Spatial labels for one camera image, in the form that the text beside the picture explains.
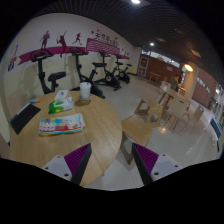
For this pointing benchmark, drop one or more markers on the small blue orange object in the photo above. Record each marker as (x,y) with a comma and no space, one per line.
(36,100)

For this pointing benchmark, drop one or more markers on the round wooden coaster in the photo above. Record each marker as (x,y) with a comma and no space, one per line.
(82,102)

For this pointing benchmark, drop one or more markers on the white plastic cup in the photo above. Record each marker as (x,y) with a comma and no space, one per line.
(85,88)

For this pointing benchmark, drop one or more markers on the round wooden table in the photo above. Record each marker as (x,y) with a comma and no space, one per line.
(102,130)

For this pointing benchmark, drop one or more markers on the person in green shirt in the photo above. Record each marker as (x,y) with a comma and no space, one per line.
(174,83)

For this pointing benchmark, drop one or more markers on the black exercise bike far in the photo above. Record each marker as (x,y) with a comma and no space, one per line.
(122,75)

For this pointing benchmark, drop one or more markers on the light wooden stool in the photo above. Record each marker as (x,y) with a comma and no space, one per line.
(152,110)
(139,131)

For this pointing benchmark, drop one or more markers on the black tablet notebook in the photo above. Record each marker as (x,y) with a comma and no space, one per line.
(21,118)

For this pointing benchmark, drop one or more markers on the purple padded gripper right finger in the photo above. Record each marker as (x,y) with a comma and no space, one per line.
(153,166)

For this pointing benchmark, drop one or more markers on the green wet wipes pack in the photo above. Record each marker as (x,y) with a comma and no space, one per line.
(60,105)

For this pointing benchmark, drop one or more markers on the light wooden stool far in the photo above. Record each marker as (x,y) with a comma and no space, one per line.
(152,110)

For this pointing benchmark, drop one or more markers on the light wooden stool near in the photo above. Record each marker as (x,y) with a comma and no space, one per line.
(139,131)

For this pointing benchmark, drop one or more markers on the colourful folded towel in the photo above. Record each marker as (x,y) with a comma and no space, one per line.
(61,125)

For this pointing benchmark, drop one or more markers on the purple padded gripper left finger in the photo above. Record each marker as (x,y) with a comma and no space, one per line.
(72,166)

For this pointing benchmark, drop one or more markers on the white paper card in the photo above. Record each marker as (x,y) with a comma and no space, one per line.
(61,95)

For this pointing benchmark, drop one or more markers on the white dining chair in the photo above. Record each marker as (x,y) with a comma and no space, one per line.
(177,109)

